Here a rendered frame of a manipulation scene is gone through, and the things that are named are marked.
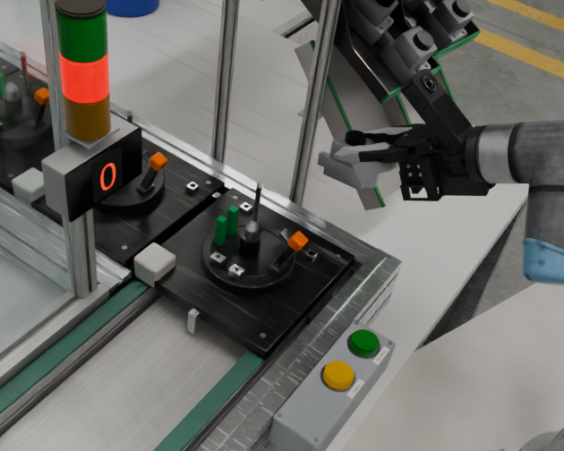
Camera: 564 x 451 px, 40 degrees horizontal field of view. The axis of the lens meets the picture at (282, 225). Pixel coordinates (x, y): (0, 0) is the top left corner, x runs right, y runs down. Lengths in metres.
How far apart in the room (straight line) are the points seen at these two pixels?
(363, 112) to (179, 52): 0.65
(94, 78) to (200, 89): 0.86
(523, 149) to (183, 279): 0.50
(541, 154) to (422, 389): 0.44
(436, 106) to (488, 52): 2.91
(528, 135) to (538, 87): 2.80
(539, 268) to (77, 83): 0.55
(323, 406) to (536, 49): 3.20
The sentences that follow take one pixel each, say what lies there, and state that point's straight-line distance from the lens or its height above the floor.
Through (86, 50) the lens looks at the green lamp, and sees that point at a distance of 0.82.
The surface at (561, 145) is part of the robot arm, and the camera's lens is 0.93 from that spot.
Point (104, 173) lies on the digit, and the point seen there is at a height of 1.21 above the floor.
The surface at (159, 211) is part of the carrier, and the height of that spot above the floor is 0.97.
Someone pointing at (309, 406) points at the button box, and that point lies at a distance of 1.02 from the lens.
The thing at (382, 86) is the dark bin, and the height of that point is 1.21.
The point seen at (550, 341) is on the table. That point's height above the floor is 0.86.
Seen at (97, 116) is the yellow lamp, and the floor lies 1.29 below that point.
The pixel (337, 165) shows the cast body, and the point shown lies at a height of 1.13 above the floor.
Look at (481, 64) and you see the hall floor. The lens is 3.78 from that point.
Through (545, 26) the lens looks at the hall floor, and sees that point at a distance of 4.30.
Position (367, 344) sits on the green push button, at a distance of 1.08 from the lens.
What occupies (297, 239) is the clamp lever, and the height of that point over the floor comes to 1.07.
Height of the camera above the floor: 1.81
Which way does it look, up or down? 43 degrees down
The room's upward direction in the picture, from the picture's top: 10 degrees clockwise
